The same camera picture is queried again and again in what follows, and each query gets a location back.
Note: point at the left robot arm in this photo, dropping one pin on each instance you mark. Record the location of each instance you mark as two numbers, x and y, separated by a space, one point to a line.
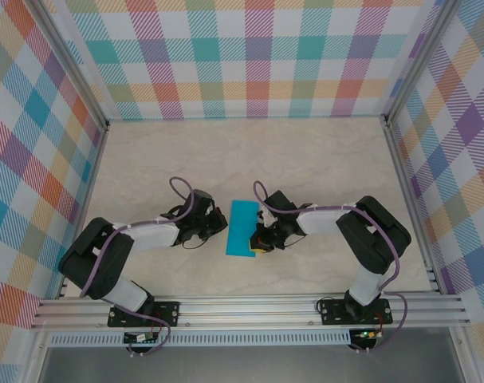
154 237

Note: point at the grey metal shelf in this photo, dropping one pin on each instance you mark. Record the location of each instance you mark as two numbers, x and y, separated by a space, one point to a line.
245 367

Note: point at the aluminium frame post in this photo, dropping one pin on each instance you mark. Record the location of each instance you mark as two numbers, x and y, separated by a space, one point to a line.
415 60
81 65

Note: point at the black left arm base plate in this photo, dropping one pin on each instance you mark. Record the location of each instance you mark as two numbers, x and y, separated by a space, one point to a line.
170 313

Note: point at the circuit board with green light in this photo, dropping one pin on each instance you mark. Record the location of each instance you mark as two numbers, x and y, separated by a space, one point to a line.
365 334

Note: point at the aluminium table side rail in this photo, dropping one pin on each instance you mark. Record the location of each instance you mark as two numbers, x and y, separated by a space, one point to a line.
399 159
84 211

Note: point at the small black circuit board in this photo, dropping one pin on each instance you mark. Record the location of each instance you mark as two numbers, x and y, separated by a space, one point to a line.
140 338

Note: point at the aluminium mounting rail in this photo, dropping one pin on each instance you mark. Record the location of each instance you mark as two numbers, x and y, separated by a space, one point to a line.
245 309

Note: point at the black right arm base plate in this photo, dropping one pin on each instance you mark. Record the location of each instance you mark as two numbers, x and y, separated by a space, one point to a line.
331 313

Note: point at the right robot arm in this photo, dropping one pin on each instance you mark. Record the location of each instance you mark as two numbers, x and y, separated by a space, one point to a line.
321 223

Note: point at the aluminium frame leg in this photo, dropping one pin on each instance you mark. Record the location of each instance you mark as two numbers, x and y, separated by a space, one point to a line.
36 359
463 359

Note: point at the blue paper sheet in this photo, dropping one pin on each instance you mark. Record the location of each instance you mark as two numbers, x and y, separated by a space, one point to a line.
237 231

